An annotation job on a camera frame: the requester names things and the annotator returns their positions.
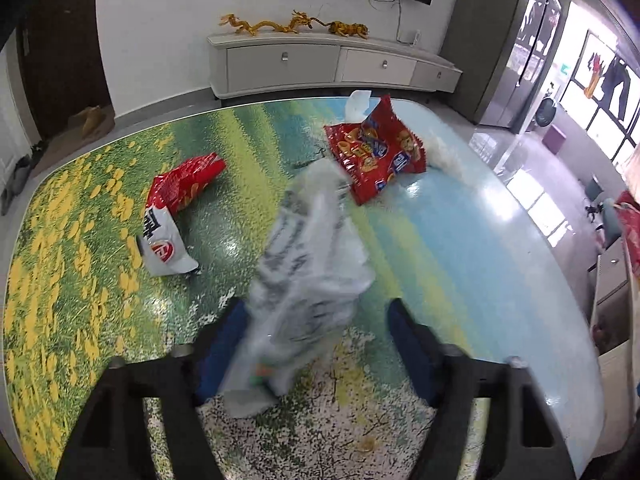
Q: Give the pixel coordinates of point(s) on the grey slipper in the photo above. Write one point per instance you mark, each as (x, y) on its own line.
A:
(6, 197)
(21, 172)

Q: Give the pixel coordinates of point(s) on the golden tiger figure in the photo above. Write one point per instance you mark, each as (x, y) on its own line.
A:
(347, 29)

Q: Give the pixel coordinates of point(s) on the black shoes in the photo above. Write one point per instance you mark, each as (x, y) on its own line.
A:
(38, 147)

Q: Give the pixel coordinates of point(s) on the dark brown entrance door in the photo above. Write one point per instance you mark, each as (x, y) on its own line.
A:
(65, 60)

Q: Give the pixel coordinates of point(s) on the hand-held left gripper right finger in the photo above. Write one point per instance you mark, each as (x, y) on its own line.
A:
(412, 350)

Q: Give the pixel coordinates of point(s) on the white printed plastic packet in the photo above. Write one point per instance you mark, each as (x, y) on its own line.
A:
(300, 270)

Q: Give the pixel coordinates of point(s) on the golden dragon figure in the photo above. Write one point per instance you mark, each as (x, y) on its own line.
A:
(305, 21)
(255, 26)

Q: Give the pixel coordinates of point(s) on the red and white packet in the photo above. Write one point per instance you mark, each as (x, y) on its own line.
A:
(170, 195)

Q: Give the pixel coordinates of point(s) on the tan boot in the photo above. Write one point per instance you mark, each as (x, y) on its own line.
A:
(96, 120)
(80, 119)

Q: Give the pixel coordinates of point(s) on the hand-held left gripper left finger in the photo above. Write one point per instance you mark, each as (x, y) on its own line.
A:
(217, 360)

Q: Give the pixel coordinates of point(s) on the white side shelf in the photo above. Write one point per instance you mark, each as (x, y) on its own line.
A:
(615, 310)

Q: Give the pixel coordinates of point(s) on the grey refrigerator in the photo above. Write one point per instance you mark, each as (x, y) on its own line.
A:
(495, 45)

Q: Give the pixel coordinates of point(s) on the red fabric item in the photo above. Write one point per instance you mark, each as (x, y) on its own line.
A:
(631, 230)

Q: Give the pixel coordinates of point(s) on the grey chair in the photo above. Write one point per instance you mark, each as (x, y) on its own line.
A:
(607, 215)

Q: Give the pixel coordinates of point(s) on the washing machine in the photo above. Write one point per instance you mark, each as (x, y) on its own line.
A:
(546, 115)

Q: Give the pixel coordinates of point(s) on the brown doormat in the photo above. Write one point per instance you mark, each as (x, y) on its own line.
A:
(60, 147)

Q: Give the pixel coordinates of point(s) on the white television cabinet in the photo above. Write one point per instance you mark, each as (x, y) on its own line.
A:
(280, 40)

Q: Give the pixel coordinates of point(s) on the white cabinet drawer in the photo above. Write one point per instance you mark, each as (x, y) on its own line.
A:
(437, 76)
(380, 66)
(282, 67)

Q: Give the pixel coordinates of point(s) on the large red snack packet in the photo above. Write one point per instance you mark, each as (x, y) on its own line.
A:
(372, 155)

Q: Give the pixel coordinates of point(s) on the purple stool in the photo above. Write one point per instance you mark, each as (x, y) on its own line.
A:
(556, 140)

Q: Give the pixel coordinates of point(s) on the hanging clothes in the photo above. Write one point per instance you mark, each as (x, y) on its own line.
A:
(617, 85)

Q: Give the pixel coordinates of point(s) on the white shoe cabinet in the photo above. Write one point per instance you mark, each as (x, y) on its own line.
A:
(12, 120)

